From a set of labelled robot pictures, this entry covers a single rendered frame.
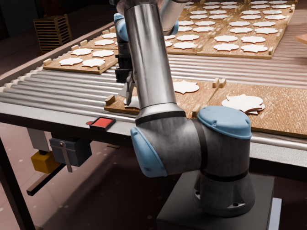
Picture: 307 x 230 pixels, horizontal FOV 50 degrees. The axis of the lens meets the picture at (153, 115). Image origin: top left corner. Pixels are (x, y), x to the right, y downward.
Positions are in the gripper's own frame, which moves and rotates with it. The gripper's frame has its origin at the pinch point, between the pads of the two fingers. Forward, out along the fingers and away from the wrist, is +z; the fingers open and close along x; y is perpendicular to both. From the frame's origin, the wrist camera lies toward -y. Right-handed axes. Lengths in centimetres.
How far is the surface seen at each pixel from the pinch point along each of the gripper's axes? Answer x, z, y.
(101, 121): 15.0, 4.2, 9.3
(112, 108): 5.1, 2.3, 9.8
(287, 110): -9, 4, -57
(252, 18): -141, -18, -22
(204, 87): -22.3, 0.0, -21.7
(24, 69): -25, -8, 87
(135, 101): -1.1, 0.8, 1.8
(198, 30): -108, -15, 8
